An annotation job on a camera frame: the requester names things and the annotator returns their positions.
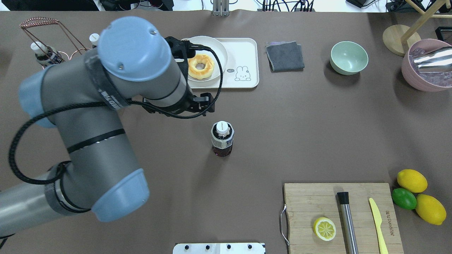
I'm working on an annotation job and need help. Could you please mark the steel muddler black tip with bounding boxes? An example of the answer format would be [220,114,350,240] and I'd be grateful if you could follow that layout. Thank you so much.
[337,192,359,254]

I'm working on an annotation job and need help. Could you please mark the copper wire bottle rack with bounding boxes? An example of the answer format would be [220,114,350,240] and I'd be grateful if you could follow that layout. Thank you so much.
[19,17,90,69]

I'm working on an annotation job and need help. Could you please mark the tea bottle front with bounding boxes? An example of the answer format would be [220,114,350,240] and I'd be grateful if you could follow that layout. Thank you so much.
[30,41,65,68]

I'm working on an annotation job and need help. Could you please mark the yellow plastic knife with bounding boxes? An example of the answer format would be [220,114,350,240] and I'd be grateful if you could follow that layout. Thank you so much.
[369,198,389,254]

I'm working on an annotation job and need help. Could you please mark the bamboo cutting board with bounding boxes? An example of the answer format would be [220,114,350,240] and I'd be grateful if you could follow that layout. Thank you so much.
[284,183,404,254]

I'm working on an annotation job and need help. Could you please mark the tea bottle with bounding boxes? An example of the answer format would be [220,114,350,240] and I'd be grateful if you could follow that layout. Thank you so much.
[30,41,65,68]
[89,33,100,49]
[210,121,234,157]

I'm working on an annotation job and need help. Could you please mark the yellow lemon upper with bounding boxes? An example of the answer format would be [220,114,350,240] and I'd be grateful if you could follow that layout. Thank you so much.
[397,169,428,193]

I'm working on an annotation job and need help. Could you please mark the yellow lemon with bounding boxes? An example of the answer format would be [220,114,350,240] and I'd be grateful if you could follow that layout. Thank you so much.
[397,169,428,193]
[415,194,447,225]

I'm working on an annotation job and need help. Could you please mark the cream serving tray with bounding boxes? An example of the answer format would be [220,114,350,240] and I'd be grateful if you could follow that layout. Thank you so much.
[181,38,260,89]

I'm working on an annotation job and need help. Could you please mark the glazed donut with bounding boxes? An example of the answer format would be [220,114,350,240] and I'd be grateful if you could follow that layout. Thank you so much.
[188,54,215,79]

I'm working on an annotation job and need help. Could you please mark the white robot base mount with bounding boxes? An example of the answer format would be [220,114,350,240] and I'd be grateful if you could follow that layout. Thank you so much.
[172,242,267,254]

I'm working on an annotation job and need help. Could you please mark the grey folded cloth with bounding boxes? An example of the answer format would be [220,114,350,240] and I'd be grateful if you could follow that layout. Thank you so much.
[265,41,305,72]

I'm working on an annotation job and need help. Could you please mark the white round plate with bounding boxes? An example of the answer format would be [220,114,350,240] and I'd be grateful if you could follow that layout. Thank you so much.
[184,36,228,81]

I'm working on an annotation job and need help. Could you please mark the tea bottle back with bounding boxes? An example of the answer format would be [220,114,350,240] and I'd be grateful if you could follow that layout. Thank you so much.
[210,121,234,157]

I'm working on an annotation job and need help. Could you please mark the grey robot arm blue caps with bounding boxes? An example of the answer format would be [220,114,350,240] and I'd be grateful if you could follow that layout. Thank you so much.
[1,16,216,238]

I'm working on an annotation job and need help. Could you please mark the green lime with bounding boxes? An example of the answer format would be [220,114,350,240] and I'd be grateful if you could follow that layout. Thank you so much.
[391,188,417,210]

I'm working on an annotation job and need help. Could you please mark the wooden stand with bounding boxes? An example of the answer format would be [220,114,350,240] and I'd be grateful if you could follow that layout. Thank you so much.
[382,0,451,56]

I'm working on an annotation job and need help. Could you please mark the half lemon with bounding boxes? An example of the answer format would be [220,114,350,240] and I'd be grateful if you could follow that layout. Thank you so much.
[312,217,336,241]

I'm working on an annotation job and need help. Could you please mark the yellow lemon lower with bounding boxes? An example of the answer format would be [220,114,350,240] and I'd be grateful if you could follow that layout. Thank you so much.
[415,194,447,225]

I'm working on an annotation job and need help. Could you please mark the light green bowl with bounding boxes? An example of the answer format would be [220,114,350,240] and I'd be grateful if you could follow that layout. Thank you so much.
[329,41,369,75]

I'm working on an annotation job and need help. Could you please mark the pink ice bucket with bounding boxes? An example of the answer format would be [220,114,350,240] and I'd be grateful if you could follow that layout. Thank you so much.
[402,39,451,92]

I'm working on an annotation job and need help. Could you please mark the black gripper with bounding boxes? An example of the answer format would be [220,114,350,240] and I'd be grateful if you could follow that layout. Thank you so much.
[143,36,215,118]

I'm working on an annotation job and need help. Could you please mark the tea bottle right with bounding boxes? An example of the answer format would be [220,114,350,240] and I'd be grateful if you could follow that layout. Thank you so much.
[89,33,100,49]

